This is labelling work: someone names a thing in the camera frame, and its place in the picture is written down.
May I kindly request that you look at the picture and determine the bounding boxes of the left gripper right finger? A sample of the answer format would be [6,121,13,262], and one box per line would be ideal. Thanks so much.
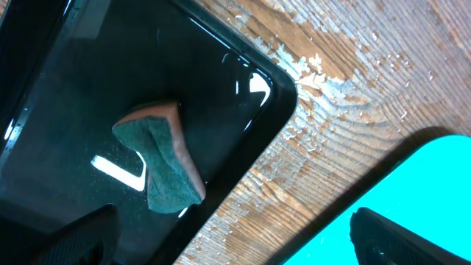
[350,208,470,265]

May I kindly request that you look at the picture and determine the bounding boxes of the black plastic tray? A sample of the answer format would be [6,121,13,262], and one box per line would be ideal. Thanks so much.
[1,0,297,264]

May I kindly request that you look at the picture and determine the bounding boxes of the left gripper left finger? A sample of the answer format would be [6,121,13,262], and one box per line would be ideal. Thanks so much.
[25,204,120,265]

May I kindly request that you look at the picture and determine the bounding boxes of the teal plastic tray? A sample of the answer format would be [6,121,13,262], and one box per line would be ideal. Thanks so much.
[287,135,470,264]

